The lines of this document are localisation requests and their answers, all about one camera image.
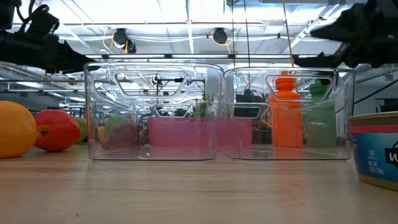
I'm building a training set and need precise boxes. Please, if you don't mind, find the clear plastic bin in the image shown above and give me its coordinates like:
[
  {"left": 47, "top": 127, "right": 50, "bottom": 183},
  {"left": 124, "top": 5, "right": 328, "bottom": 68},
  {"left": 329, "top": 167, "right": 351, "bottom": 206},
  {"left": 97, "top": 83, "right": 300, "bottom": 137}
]
[
  {"left": 83, "top": 61, "right": 225, "bottom": 162},
  {"left": 223, "top": 67, "right": 356, "bottom": 161}
]

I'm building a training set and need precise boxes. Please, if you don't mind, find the green apple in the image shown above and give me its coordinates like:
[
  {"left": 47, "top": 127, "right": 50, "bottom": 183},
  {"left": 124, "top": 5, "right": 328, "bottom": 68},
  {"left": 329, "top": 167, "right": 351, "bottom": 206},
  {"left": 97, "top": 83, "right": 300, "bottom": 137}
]
[{"left": 104, "top": 115, "right": 131, "bottom": 138}]

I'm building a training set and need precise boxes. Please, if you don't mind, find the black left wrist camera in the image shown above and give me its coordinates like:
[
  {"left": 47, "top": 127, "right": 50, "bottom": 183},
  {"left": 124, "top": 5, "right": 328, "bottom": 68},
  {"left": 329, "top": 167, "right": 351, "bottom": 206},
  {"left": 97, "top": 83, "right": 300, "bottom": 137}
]
[{"left": 26, "top": 4, "right": 60, "bottom": 35}]

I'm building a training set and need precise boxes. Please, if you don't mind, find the pink box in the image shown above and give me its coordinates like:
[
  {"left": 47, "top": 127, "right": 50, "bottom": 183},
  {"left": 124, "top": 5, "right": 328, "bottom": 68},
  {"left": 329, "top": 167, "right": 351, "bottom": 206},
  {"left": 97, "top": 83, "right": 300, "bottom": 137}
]
[{"left": 147, "top": 116, "right": 253, "bottom": 148}]

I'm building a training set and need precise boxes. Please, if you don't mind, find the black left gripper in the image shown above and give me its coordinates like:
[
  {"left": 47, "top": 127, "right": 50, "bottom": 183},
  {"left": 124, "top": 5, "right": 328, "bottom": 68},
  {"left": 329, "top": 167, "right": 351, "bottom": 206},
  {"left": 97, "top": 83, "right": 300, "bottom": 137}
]
[{"left": 0, "top": 30, "right": 101, "bottom": 75}]

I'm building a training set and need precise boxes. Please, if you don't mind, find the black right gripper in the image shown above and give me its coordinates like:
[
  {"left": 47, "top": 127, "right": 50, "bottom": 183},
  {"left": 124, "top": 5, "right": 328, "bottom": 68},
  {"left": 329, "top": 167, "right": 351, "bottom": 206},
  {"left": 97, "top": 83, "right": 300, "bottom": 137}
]
[{"left": 294, "top": 0, "right": 398, "bottom": 68}]

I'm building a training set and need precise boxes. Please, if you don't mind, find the orange plastic bottle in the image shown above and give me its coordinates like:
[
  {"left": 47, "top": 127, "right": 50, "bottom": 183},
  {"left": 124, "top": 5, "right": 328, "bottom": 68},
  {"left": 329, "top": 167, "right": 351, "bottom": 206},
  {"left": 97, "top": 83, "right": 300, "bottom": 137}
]
[{"left": 267, "top": 70, "right": 305, "bottom": 149}]

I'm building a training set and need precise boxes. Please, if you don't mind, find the orange fruit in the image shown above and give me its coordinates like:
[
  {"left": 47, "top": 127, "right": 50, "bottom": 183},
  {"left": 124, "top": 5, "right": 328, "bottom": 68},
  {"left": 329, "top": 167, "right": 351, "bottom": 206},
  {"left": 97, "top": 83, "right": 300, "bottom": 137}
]
[{"left": 0, "top": 100, "right": 39, "bottom": 159}]

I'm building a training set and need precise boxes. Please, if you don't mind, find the dark red grape bunch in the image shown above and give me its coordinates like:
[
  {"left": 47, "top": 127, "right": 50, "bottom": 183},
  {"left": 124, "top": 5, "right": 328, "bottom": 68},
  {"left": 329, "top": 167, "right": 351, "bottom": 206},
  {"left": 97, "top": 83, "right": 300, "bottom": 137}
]
[{"left": 101, "top": 123, "right": 149, "bottom": 149}]

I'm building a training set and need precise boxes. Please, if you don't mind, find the green pear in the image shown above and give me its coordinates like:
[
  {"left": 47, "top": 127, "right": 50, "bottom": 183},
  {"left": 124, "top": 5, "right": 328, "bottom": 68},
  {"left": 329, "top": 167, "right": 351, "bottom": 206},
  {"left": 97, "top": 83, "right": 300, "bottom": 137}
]
[{"left": 73, "top": 116, "right": 88, "bottom": 143}]

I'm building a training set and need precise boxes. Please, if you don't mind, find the black room monitor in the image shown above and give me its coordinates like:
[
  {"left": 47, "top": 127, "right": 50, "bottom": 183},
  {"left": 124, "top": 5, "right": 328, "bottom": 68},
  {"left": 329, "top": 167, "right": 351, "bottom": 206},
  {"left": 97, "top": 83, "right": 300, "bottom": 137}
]
[{"left": 379, "top": 98, "right": 398, "bottom": 113}]

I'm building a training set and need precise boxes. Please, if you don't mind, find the black ceiling cable reel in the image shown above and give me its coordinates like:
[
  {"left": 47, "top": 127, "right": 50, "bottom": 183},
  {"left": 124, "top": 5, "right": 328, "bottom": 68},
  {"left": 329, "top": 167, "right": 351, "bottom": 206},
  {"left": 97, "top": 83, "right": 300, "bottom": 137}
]
[
  {"left": 211, "top": 27, "right": 233, "bottom": 54},
  {"left": 112, "top": 27, "right": 137, "bottom": 54}
]

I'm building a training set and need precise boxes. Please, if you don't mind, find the yellow hanging cord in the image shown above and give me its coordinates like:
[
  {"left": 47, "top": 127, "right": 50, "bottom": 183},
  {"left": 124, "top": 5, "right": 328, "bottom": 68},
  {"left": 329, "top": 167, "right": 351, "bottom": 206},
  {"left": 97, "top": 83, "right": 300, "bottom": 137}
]
[{"left": 281, "top": 0, "right": 301, "bottom": 94}]

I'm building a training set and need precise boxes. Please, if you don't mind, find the black hanging cable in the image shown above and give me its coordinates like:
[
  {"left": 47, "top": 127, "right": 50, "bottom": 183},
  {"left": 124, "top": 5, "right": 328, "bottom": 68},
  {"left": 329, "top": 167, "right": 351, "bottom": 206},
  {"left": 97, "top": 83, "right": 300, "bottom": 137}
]
[
  {"left": 231, "top": 0, "right": 236, "bottom": 69},
  {"left": 243, "top": 0, "right": 251, "bottom": 72}
]

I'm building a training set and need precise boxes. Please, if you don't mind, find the long ceiling light bar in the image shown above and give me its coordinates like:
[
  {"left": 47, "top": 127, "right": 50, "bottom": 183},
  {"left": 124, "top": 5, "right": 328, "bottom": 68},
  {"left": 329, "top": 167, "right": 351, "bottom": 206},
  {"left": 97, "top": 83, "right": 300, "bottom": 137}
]
[{"left": 77, "top": 53, "right": 330, "bottom": 60}]

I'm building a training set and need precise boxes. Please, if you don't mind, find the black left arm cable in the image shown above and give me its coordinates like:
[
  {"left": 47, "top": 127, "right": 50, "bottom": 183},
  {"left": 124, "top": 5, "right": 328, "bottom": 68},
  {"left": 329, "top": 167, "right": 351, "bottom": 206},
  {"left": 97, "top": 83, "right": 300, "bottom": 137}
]
[{"left": 14, "top": 0, "right": 37, "bottom": 26}]

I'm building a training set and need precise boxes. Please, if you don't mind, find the green plant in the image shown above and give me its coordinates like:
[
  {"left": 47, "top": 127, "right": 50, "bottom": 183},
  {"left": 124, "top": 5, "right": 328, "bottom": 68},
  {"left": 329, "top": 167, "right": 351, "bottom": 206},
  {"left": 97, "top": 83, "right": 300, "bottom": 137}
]
[{"left": 193, "top": 93, "right": 216, "bottom": 119}]

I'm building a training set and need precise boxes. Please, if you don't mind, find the blue salmon can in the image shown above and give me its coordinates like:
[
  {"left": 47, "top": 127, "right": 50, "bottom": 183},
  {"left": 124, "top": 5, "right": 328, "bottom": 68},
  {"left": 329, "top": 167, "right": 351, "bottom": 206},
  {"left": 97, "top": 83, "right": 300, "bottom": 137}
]
[{"left": 347, "top": 111, "right": 398, "bottom": 191}]

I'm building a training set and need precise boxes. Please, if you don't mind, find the green plastic bottle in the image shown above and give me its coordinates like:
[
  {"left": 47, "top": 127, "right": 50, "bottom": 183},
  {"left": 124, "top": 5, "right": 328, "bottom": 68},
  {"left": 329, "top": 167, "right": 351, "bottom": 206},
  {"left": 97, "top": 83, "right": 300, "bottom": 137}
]
[{"left": 303, "top": 78, "right": 338, "bottom": 148}]

